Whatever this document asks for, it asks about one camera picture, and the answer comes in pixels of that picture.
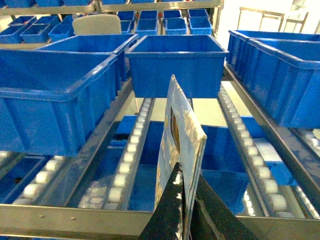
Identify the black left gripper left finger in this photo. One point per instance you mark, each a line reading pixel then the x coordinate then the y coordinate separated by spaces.
pixel 167 221

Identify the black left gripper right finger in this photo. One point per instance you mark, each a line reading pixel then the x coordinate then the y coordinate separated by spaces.
pixel 213 220

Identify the flower gift bag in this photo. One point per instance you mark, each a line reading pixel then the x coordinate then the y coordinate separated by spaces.
pixel 183 141

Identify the white roller conveyor track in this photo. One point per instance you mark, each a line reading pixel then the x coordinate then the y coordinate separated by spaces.
pixel 121 188

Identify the blue bin centre rack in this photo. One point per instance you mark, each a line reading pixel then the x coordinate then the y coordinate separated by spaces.
pixel 196 61

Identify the large blue plastic bin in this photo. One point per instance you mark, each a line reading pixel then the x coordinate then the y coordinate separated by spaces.
pixel 283 76

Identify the blue bin on left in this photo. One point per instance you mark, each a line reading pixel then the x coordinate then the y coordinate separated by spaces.
pixel 52 101

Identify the beige chair back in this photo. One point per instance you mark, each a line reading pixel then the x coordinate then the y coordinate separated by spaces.
pixel 97 24

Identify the steel rack front rail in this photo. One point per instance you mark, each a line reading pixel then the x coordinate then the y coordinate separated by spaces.
pixel 79 223

